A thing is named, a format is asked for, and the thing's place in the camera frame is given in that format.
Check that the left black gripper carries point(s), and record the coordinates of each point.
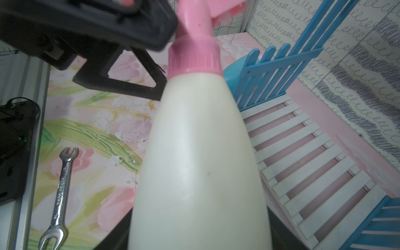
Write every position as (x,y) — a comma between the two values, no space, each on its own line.
(58,31)

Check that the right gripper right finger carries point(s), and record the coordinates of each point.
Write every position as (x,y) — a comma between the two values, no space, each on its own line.
(282,237)

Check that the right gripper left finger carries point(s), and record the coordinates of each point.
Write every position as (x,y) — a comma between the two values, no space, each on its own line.
(117,239)

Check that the white spray bottle pink nozzle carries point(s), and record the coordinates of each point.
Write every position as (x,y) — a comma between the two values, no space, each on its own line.
(199,187)

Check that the teal spray bottle pink nozzle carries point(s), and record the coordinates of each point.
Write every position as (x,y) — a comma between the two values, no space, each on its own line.
(232,72)

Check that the blue and white slatted shelf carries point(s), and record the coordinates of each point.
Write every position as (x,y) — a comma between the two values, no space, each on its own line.
(330,202)

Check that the silver open-end wrench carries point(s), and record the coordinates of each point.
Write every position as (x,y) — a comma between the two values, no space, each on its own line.
(57,229)

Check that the aluminium rail frame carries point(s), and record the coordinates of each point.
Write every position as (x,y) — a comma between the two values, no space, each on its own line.
(24,83)

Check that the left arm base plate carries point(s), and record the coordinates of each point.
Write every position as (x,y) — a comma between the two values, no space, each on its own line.
(18,120)

